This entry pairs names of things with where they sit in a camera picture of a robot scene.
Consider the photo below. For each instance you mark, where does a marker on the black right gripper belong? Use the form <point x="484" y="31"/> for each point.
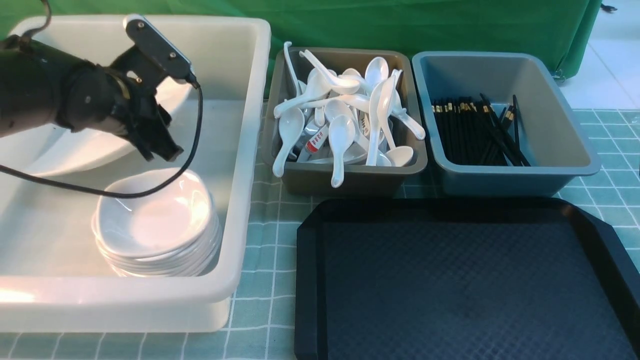
<point x="120" y="101"/>

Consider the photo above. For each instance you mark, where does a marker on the large white square plate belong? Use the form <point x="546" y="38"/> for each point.
<point x="50" y="150"/>

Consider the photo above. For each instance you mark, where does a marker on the white ceramic soup spoon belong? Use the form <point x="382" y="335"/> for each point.
<point x="398" y="157"/>

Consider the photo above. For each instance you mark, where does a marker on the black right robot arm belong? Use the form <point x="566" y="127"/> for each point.
<point x="42" y="85"/>

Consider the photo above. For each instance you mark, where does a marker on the stack of white bowls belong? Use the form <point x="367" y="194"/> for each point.
<point x="175" y="232"/>

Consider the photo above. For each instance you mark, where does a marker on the white spoon left leaning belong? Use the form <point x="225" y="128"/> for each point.
<point x="290" y="127"/>

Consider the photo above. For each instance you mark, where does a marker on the white spoon with red label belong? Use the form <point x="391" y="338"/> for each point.
<point x="314" y="144"/>

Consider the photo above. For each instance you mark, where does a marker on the white spoon long diagonal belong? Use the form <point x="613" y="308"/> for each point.
<point x="316" y="88"/>

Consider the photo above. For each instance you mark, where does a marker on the large white plastic tub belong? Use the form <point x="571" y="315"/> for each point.
<point x="53" y="277"/>

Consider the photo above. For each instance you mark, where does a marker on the white spoon hanging front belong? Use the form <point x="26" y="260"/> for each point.
<point x="341" y="136"/>

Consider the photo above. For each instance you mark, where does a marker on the white spoon top crossing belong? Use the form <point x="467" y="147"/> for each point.
<point x="337" y="84"/>

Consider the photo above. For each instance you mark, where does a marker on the green checked tablecloth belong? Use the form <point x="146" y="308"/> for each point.
<point x="261" y="319"/>

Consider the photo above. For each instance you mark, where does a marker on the white spoon centre upright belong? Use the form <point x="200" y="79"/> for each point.
<point x="374" y="125"/>

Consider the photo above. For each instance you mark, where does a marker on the white spoon upright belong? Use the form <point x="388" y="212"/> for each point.
<point x="374" y="125"/>
<point x="376" y="72"/>

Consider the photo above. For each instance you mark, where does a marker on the white spoon back upright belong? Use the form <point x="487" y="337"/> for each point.
<point x="376" y="72"/>

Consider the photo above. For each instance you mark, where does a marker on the bundle of black chopsticks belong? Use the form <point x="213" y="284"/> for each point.
<point x="463" y="127"/>

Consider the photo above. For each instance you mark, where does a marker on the grey-blue plastic chopstick bin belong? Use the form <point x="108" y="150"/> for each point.
<point x="552" y="138"/>

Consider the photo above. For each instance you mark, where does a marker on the black plastic serving tray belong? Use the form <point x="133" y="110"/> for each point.
<point x="462" y="279"/>

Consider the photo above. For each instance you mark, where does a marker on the green backdrop cloth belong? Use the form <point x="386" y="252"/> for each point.
<point x="554" y="31"/>

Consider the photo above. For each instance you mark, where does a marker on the white spoon handle at rim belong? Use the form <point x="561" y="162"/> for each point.
<point x="291" y="70"/>

